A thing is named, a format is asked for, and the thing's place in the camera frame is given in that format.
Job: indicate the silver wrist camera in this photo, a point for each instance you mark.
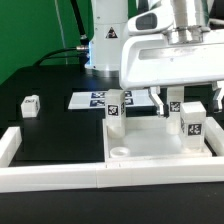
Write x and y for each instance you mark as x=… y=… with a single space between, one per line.
x=150 y=22

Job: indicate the white U-shaped fence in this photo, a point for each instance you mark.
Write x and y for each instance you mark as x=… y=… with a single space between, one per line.
x=113 y=173

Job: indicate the white marker sheet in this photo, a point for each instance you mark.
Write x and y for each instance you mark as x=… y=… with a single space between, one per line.
x=96 y=99

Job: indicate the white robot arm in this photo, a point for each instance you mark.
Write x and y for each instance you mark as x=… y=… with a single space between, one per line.
x=191 y=19

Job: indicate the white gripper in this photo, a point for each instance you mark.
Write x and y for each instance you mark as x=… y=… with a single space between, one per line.
x=150 y=61

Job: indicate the white square tabletop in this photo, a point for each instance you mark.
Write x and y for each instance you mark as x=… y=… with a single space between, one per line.
x=146 y=138

